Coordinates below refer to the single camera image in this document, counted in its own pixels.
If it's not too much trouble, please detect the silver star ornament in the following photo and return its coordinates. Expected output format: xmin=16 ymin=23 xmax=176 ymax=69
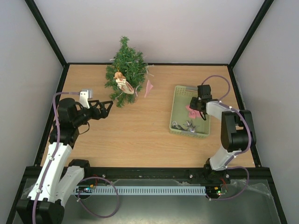
xmin=184 ymin=120 xmax=197 ymax=131

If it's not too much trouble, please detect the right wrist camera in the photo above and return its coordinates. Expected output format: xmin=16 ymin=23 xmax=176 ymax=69
xmin=197 ymin=84 xmax=212 ymax=100

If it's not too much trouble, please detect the brown round doll ornament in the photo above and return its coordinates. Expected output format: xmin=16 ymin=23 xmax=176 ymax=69
xmin=114 ymin=71 xmax=135 ymax=95

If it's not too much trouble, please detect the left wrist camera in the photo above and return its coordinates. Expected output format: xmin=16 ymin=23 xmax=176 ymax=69
xmin=79 ymin=89 xmax=93 ymax=109

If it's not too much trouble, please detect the pink fabric triangle ornament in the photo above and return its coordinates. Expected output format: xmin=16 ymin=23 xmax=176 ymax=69
xmin=144 ymin=80 xmax=153 ymax=98

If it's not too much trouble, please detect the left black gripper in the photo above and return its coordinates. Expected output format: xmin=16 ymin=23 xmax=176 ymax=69
xmin=73 ymin=99 xmax=114 ymax=127

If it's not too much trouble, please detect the white slotted cable duct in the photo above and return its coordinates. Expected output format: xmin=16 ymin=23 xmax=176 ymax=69
xmin=73 ymin=186 xmax=206 ymax=196

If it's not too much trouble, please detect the black aluminium front rail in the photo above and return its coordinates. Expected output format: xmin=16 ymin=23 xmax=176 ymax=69
xmin=22 ymin=166 xmax=271 ymax=183

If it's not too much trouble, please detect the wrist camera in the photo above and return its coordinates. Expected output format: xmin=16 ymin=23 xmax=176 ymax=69
xmin=197 ymin=84 xmax=212 ymax=100
xmin=79 ymin=89 xmax=93 ymax=109

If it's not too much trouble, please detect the pink fabric bow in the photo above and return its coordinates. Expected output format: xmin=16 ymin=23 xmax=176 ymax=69
xmin=185 ymin=105 xmax=202 ymax=119

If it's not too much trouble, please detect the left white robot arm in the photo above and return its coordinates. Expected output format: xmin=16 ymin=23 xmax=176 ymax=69
xmin=16 ymin=96 xmax=113 ymax=224

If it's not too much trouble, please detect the green perforated plastic basket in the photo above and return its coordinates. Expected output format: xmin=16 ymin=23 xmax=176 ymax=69
xmin=169 ymin=85 xmax=210 ymax=138

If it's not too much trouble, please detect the purple cable loop front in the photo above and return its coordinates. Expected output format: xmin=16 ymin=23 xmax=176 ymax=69
xmin=76 ymin=176 xmax=120 ymax=219

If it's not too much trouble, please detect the small green christmas tree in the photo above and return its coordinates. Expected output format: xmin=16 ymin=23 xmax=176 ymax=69
xmin=105 ymin=36 xmax=148 ymax=108

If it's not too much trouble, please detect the silver word ornament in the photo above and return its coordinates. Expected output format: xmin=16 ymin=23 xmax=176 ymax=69
xmin=171 ymin=121 xmax=185 ymax=131

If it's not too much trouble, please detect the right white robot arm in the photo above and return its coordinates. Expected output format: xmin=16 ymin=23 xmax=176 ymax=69
xmin=190 ymin=97 xmax=256 ymax=183

